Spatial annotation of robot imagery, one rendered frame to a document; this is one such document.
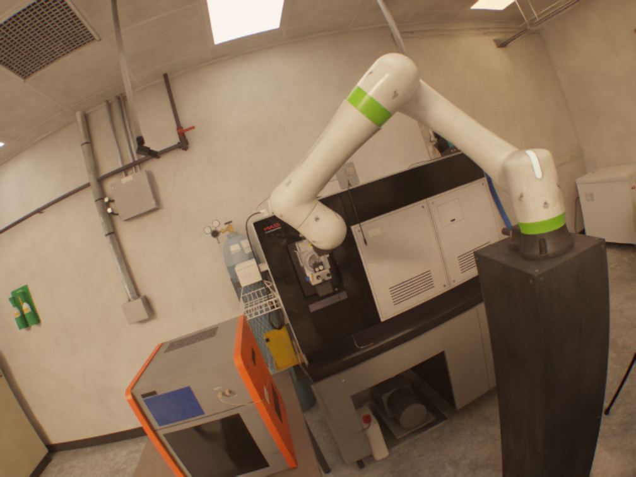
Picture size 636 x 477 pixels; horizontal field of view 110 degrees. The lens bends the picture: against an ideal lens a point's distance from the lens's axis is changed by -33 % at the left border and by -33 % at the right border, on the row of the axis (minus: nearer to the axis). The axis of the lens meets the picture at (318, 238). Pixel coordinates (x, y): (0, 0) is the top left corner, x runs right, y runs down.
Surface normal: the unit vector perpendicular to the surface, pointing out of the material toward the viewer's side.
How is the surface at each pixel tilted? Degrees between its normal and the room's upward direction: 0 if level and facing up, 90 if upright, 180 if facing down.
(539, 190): 90
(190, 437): 90
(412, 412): 90
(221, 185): 90
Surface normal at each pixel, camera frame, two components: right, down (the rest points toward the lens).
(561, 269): 0.00, 0.12
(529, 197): -0.72, 0.33
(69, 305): 0.19, 0.05
